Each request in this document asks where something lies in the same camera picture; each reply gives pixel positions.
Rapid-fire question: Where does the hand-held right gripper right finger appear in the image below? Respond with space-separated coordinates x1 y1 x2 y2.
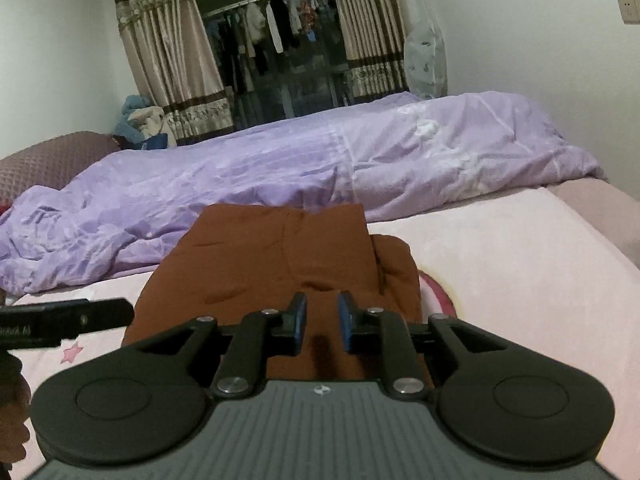
336 292 521 401

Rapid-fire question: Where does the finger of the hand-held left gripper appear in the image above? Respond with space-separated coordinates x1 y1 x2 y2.
0 298 136 337

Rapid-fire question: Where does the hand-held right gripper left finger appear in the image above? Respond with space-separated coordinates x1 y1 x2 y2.
122 292 308 400

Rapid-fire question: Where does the brown garment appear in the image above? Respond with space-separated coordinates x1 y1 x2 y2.
121 203 435 394

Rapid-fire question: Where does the pile of clothes in corner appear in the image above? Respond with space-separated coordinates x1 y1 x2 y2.
112 94 177 152

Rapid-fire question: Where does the row of hanging clothes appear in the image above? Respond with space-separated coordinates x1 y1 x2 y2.
205 0 346 95

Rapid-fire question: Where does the person's left hand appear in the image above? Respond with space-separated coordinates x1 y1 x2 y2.
0 351 34 467

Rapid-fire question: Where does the purple duvet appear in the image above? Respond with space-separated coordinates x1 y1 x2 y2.
0 91 609 297

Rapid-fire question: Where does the mauve quilted headboard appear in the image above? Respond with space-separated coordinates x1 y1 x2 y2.
0 131 122 207

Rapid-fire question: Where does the pink printed blanket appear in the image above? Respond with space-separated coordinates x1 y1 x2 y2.
0 185 640 480

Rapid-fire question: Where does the glass sliding door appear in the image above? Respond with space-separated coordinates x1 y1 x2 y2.
192 0 352 130

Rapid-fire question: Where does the beige striped curtain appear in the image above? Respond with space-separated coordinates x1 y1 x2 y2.
112 0 236 147
326 0 412 102

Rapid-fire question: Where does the mauve bed sheet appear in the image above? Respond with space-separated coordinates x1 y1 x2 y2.
545 177 640 263

